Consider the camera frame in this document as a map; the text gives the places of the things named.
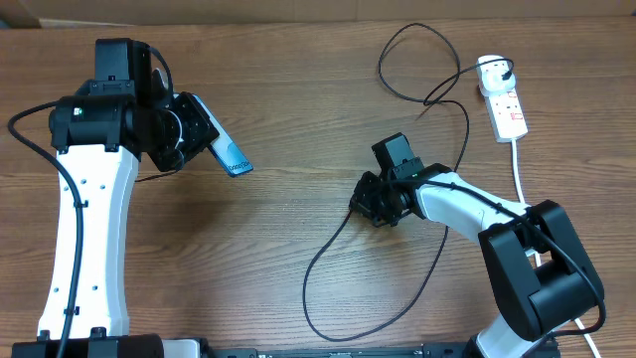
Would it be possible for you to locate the blue Galaxy smartphone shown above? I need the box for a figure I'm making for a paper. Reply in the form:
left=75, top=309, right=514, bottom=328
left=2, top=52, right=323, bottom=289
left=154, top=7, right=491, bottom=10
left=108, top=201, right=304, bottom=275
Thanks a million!
left=194, top=95, right=253, bottom=177

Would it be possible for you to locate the black USB charging cable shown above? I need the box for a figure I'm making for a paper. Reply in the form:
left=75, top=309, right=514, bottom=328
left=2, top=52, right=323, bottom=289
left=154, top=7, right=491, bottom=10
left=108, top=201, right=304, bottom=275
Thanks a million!
left=301, top=22, right=515, bottom=343

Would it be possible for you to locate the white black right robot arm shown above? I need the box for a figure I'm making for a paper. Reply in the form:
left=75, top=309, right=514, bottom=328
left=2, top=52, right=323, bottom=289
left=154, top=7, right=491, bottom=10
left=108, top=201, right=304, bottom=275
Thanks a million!
left=350, top=133, right=606, bottom=357

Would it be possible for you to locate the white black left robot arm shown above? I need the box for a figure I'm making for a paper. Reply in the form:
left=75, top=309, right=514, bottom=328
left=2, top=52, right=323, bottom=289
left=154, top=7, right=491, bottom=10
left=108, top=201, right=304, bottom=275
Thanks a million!
left=12, top=39, right=235, bottom=357

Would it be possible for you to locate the white charger plug adapter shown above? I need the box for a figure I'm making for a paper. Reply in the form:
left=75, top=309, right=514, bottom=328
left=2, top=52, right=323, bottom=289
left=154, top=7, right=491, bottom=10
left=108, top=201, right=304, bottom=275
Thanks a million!
left=476, top=55, right=516, bottom=97

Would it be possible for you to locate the white power extension strip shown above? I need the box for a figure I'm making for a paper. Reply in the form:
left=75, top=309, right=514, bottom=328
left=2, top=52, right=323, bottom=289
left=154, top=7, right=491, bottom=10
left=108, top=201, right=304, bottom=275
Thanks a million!
left=485, top=89, right=529, bottom=143

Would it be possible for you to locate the brown cardboard panel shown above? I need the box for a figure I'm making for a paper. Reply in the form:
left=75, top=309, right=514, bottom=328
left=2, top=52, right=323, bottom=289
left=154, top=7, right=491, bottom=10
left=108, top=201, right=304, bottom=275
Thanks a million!
left=1, top=0, right=635, bottom=28

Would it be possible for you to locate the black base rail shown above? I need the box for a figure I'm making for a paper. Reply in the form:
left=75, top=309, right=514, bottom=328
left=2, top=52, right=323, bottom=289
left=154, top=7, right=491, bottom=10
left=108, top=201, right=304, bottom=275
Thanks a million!
left=163, top=338, right=473, bottom=358

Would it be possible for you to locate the white extension strip cord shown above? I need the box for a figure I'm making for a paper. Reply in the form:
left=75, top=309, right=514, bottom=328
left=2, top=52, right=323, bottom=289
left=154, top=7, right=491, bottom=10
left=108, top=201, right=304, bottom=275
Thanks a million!
left=510, top=138, right=602, bottom=358

